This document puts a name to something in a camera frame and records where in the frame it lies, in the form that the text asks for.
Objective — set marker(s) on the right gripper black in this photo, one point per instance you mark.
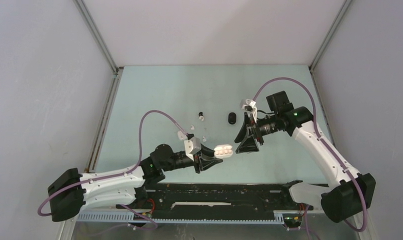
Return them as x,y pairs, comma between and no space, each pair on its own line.
248,145

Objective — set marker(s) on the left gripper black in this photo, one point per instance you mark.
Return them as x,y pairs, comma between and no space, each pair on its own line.
203,162

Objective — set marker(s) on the white oval charging case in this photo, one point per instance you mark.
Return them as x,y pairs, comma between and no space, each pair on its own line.
223,151

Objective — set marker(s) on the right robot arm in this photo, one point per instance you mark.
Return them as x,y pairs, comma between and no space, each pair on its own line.
348,192

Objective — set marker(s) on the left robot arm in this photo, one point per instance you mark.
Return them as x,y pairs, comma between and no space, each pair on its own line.
74,192

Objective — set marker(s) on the black oval charging case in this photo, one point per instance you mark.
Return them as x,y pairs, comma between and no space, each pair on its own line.
232,118

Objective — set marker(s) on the white square charging case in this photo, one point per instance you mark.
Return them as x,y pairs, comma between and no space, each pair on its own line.
181,135

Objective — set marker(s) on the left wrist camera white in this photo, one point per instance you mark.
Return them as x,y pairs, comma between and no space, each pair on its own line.
192,146

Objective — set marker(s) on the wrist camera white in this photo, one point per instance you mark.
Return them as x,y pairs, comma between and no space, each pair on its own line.
249,105
192,146

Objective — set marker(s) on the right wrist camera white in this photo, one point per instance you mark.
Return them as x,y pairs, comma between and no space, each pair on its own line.
249,105

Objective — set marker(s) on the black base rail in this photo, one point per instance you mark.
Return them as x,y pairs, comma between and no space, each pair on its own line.
215,202

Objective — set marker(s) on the left aluminium frame post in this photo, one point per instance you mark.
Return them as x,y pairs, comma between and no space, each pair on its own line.
104,71

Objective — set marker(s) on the aluminium frame post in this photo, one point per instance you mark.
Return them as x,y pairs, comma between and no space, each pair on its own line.
104,71
313,67

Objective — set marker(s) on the right aluminium frame post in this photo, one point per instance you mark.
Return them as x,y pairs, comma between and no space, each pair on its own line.
313,67

